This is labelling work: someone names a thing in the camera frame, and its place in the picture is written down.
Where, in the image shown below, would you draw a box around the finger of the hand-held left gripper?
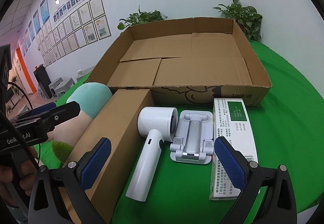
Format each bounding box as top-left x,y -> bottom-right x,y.
10,102 -> 58,123
30,101 -> 81,136

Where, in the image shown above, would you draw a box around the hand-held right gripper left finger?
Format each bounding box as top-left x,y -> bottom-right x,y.
30,137 -> 112,224

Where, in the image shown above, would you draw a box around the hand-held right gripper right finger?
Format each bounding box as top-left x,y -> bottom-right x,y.
214,137 -> 298,224

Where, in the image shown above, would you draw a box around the long brown cardboard box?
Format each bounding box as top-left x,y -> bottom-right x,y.
62,89 -> 152,223

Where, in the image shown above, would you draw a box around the white medicine box green label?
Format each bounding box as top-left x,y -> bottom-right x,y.
209,98 -> 259,201

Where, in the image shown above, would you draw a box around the white hair dryer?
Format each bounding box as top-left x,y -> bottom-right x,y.
125,106 -> 179,202

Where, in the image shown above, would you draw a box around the large cardboard box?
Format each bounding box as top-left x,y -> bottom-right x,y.
86,18 -> 272,107

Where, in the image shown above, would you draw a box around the person's left hand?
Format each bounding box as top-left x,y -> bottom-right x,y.
0,147 -> 38,186

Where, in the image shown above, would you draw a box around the grey stool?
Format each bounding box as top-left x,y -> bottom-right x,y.
48,78 -> 65,98
58,79 -> 75,93

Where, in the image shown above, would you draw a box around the black cabinet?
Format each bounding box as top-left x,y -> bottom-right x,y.
33,65 -> 52,98

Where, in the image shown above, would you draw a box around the teal and pink plush toy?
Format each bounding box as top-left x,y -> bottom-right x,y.
52,82 -> 113,167

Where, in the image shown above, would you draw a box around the white folding phone stand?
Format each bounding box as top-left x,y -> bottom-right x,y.
169,110 -> 215,164

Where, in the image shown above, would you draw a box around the green tablecloth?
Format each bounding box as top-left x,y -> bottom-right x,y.
38,39 -> 324,224

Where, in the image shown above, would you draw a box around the green leafy potted plant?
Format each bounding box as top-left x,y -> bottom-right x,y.
117,4 -> 167,35
213,0 -> 263,42

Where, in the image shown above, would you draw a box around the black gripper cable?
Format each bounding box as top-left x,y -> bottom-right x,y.
7,82 -> 41,171

